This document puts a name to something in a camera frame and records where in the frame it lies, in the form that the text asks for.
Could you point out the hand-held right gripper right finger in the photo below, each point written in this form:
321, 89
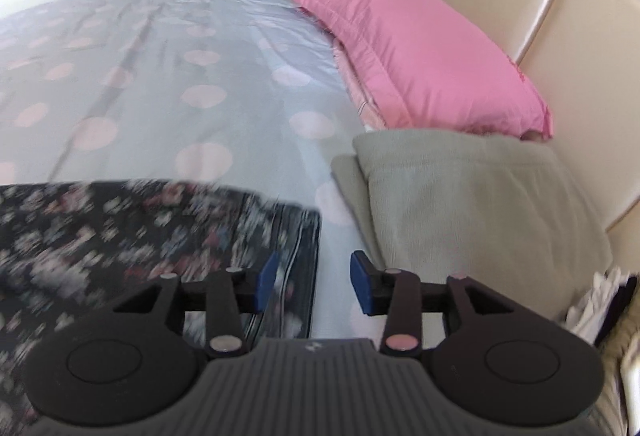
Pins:
361, 283

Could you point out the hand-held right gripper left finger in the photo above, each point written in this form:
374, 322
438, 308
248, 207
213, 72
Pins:
265, 285

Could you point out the dark floral garment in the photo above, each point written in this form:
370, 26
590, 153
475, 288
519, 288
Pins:
150, 241

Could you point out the folded beige blanket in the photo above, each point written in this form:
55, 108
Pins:
465, 211

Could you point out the pale pink patterned cloth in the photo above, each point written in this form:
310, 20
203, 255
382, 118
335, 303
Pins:
362, 99

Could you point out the polka dot bed cover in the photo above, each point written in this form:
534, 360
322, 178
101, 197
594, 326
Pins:
165, 81

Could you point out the pink pillow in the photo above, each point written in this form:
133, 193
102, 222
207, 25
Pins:
425, 61

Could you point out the white crumpled cloth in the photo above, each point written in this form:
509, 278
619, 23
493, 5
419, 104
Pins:
597, 301

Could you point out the dark cloth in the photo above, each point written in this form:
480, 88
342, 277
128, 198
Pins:
627, 306

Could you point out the beige padded headboard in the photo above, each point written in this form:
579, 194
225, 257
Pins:
565, 41

